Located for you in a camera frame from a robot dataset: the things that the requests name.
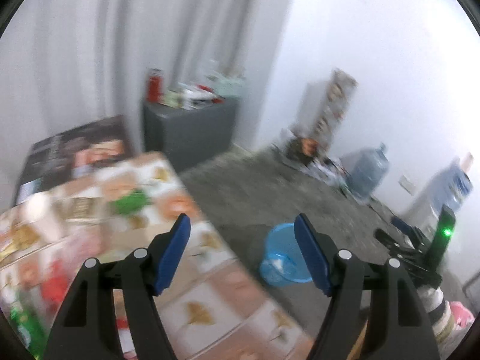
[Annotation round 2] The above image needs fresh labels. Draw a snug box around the rolled patterned mat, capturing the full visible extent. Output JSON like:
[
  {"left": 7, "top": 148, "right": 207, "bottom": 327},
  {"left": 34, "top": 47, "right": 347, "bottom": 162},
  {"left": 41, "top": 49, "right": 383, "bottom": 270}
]
[{"left": 312, "top": 68, "right": 358, "bottom": 154}]

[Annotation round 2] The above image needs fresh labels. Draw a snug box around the blue plastic trash basin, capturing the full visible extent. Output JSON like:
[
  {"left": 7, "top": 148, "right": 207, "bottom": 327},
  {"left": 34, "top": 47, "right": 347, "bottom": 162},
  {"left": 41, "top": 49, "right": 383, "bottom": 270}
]
[{"left": 259, "top": 223, "right": 312, "bottom": 287}]

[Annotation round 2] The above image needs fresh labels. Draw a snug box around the white water dispenser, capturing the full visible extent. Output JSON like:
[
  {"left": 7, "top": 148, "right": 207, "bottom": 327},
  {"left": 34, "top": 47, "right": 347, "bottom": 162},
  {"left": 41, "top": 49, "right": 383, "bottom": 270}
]
[{"left": 400, "top": 188, "right": 439, "bottom": 241}]

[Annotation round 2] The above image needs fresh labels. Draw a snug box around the grey curtain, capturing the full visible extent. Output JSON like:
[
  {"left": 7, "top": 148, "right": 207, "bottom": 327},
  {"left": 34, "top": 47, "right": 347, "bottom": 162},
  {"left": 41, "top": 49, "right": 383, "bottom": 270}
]
[{"left": 0, "top": 0, "right": 297, "bottom": 151}]

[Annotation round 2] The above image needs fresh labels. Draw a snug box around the grey cabinet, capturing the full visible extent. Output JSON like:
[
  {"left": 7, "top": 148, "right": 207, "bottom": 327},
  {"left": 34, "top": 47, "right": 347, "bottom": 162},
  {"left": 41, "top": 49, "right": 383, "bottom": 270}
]
[{"left": 142, "top": 98, "right": 239, "bottom": 172}]

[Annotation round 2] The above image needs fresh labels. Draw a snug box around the white gloved right hand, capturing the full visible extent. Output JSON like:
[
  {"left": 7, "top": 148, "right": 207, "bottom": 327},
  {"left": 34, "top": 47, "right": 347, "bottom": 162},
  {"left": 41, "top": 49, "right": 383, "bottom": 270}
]
[{"left": 417, "top": 285, "right": 455, "bottom": 345}]

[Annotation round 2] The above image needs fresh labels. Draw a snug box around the large water jug on floor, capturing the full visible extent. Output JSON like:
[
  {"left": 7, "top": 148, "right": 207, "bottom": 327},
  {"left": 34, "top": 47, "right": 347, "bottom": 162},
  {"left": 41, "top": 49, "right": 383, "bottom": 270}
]
[{"left": 346, "top": 143, "right": 390, "bottom": 204}]

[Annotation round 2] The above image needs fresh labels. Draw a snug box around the water jug on dispenser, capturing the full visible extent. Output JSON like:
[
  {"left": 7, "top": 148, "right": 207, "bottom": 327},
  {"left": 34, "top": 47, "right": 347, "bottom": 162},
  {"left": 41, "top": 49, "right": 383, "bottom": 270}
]
[{"left": 429, "top": 158, "right": 473, "bottom": 214}]

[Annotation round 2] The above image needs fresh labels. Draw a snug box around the mint green storage box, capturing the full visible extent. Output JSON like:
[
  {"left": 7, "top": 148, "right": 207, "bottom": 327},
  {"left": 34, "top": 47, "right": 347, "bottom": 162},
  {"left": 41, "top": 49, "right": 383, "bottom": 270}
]
[{"left": 213, "top": 72, "right": 246, "bottom": 98}]

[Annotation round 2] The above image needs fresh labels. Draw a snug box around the small green sachet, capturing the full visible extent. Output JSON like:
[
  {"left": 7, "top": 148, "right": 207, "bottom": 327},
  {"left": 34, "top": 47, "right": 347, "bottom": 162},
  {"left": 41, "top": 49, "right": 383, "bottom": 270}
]
[{"left": 110, "top": 189, "right": 151, "bottom": 215}]

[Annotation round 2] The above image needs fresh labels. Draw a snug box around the red thermos bottle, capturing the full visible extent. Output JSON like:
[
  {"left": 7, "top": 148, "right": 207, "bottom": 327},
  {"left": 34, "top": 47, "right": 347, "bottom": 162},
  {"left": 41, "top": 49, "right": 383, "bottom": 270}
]
[{"left": 147, "top": 68, "right": 164, "bottom": 103}]

